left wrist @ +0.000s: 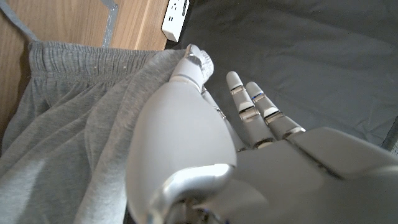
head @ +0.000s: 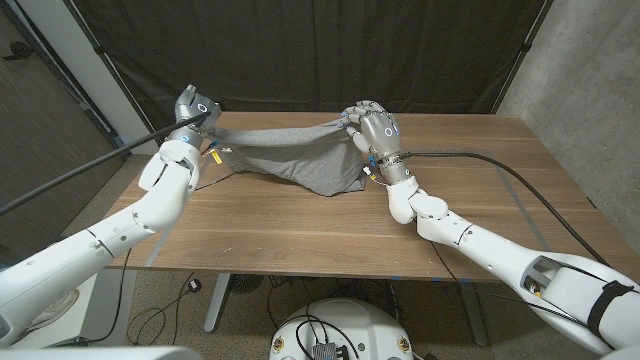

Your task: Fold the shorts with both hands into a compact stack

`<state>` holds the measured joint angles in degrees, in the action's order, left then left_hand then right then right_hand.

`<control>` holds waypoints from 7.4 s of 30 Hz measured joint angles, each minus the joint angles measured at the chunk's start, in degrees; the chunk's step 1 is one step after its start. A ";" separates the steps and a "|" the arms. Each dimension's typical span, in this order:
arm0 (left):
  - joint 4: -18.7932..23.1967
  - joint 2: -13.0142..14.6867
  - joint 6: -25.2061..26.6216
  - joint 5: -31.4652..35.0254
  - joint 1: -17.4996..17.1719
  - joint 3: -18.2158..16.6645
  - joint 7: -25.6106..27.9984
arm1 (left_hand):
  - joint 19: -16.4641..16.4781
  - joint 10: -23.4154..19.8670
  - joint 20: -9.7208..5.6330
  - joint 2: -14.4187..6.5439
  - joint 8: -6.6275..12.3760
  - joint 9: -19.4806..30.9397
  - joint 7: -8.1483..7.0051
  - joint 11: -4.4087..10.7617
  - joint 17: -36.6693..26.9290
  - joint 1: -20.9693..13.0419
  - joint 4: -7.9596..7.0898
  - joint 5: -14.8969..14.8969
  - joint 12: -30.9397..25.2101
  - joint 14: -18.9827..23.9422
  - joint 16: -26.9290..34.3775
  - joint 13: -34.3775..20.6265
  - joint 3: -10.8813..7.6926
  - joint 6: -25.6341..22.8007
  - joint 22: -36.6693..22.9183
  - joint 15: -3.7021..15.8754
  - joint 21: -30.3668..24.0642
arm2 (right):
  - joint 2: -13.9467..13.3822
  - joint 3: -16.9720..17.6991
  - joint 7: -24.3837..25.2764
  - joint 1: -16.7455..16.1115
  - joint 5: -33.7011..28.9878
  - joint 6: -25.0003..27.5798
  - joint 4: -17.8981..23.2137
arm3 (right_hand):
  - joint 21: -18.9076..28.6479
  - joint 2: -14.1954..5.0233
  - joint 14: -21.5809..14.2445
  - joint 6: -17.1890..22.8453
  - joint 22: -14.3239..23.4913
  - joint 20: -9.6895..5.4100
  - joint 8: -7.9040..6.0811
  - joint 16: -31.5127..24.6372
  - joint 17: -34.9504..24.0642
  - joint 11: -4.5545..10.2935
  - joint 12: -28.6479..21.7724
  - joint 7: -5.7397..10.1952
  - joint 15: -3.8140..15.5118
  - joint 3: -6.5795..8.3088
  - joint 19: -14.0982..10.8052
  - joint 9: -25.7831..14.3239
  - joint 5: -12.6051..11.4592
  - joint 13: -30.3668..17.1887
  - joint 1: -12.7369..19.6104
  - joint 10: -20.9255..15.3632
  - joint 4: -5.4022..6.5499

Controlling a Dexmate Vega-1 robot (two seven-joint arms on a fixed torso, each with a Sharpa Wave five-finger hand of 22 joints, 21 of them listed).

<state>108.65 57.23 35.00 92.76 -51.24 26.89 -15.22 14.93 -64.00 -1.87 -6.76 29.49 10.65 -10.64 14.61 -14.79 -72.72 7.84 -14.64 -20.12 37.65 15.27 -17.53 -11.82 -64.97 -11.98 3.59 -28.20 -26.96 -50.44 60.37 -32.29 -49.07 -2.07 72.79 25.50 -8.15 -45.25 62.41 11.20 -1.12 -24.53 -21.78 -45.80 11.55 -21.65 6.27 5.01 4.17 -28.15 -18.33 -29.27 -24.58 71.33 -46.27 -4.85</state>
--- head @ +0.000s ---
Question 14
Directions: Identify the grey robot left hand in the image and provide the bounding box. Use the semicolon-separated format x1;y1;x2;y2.
167;83;222;151

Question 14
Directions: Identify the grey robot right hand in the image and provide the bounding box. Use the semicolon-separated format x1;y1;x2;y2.
341;99;419;187

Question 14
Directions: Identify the black backdrop stand pole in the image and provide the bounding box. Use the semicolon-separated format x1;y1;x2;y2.
62;0;164;147
491;0;555;115

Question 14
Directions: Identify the grey tape rectangle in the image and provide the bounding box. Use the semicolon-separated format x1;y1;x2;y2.
144;147;571;284

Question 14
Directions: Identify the black round floor fan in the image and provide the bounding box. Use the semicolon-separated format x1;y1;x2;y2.
228;273;265;295

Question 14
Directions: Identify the white table leg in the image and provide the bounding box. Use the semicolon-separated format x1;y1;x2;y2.
203;272;232;334

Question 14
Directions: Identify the white robot torso base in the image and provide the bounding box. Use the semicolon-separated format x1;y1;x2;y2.
268;297;415;360

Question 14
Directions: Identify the grey table leg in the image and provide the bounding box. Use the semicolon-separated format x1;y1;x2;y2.
457;281;490;347

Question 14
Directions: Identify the small grey electronics box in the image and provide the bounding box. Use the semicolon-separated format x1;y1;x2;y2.
312;342;351;360

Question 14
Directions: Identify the white robot chest rim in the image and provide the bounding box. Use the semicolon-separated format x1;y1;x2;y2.
0;346;204;360

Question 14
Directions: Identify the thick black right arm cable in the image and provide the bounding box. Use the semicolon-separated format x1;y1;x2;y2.
399;150;611;269

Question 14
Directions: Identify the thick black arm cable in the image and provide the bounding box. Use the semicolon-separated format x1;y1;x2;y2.
399;150;611;269
0;110;211;217

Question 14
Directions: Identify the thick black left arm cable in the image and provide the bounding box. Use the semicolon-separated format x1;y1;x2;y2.
0;110;211;217

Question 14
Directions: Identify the thin black right arm wire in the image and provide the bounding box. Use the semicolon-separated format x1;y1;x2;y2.
430;242;457;280

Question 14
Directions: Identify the black door handle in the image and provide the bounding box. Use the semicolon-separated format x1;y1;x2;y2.
2;41;35;62

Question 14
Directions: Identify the black floor cable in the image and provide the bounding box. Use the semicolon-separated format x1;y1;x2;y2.
127;272;201;346

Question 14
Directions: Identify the black torso cable loop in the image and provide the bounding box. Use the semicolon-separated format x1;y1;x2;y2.
294;314;361;360

